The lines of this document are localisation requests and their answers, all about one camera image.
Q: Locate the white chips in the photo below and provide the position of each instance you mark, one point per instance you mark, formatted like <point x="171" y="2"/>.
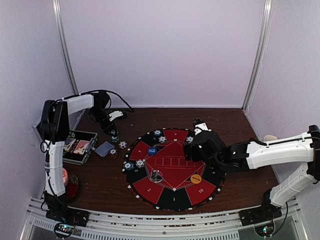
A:
<point x="189" y="139"/>
<point x="140" y="163"/>
<point x="162" y="139"/>

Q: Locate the front aluminium rail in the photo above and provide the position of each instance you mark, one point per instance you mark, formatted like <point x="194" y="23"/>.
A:
<point x="223" y="225"/>

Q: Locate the aluminium frame post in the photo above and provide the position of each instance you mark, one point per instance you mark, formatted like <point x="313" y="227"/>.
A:
<point x="262" y="42"/>
<point x="56" y="4"/>

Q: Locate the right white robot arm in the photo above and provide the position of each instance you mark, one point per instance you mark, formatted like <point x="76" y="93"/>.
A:
<point x="254" y="154"/>

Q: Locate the right aluminium frame post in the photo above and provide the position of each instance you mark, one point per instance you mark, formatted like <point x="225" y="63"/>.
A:
<point x="262" y="42"/>

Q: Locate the round red black poker mat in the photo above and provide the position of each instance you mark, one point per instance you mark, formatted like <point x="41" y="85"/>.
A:
<point x="176" y="192"/>

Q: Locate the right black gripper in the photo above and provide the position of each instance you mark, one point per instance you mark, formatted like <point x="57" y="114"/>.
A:
<point x="195" y="158"/>

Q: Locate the green white chip stack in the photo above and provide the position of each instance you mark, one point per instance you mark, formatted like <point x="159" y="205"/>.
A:
<point x="115" y="138"/>

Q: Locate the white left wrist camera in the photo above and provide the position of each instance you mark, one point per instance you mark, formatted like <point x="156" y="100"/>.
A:
<point x="116" y="115"/>

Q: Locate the patterned paper cup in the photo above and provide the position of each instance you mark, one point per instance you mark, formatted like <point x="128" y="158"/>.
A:
<point x="270" y="138"/>

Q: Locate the left aluminium frame post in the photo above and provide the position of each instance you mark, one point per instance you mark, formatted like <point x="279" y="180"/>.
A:
<point x="56" y="4"/>

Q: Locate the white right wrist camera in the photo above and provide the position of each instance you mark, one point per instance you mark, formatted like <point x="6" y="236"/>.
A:
<point x="200" y="126"/>

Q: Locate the red floral round tin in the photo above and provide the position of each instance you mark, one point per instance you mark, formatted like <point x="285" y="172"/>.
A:
<point x="65" y="177"/>

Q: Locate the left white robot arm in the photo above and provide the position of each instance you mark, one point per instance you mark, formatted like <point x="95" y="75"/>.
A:
<point x="94" y="99"/>

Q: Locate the red black chip stack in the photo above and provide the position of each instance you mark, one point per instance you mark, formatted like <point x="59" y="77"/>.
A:
<point x="113" y="153"/>

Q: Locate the blue small blind button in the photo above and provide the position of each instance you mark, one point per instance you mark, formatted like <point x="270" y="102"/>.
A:
<point x="151" y="151"/>

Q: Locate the orange big blind button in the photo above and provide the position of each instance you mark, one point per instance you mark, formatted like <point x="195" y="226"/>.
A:
<point x="196" y="179"/>

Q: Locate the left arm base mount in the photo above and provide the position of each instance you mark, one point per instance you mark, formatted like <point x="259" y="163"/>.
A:
<point x="58" y="210"/>

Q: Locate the white grey chip stack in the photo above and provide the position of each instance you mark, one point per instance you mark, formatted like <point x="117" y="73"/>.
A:
<point x="122" y="144"/>

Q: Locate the dark red round lid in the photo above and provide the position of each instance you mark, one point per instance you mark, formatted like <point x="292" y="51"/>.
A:
<point x="72" y="185"/>

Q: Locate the blue playing card deck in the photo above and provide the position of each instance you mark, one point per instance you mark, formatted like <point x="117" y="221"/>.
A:
<point x="104" y="149"/>

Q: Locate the green chips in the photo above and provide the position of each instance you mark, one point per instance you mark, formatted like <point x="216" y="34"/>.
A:
<point x="157" y="132"/>
<point x="128" y="166"/>

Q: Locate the black gold card box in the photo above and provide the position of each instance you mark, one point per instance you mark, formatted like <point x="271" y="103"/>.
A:
<point x="68" y="144"/>

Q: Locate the aluminium poker case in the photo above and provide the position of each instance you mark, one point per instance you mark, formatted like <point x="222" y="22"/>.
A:
<point x="59" y="143"/>

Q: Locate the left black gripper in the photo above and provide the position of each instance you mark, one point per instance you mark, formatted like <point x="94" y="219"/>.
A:
<point x="107" y="128"/>

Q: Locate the red gold card box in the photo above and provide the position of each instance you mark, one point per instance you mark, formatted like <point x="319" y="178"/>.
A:
<point x="81" y="147"/>

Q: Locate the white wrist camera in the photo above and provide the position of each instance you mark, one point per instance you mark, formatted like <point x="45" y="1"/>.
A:
<point x="200" y="126"/>
<point x="116" y="115"/>

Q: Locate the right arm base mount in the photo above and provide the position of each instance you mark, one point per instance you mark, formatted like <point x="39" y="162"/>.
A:
<point x="258" y="215"/>

